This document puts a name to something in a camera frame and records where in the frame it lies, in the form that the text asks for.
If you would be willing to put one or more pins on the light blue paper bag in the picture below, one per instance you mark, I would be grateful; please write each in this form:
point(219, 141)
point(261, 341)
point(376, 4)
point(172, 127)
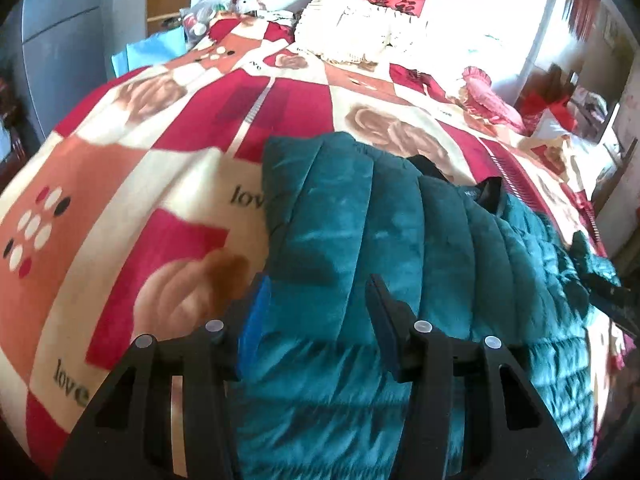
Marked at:
point(159, 48)

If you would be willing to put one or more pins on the pink ruffled heart cushion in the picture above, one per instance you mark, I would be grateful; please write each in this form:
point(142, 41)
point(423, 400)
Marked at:
point(479, 99)

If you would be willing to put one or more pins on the grey refrigerator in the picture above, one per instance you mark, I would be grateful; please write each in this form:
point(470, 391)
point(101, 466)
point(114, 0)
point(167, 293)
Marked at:
point(56, 56)

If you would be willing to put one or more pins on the cream fringed pillow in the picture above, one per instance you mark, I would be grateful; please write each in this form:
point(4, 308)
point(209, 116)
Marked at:
point(352, 31)

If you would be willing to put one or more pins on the santa plush toy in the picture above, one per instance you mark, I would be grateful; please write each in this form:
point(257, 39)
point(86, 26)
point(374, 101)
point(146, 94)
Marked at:
point(248, 6)

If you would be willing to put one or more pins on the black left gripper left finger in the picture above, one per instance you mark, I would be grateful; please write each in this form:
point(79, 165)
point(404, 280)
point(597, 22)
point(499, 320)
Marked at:
point(125, 430)

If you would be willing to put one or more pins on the red orange patterned blanket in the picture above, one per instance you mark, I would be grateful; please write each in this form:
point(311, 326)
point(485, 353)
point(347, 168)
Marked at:
point(144, 210)

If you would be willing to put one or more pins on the teal quilted down jacket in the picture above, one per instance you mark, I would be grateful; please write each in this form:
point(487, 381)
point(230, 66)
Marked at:
point(317, 402)

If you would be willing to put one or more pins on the white pillow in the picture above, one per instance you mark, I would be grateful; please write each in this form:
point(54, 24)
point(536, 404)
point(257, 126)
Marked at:
point(581, 164)

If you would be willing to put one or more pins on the red gift bag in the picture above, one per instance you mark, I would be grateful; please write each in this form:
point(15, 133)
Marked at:
point(533, 107)

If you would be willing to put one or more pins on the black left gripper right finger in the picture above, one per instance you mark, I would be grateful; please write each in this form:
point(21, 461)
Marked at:
point(508, 431)

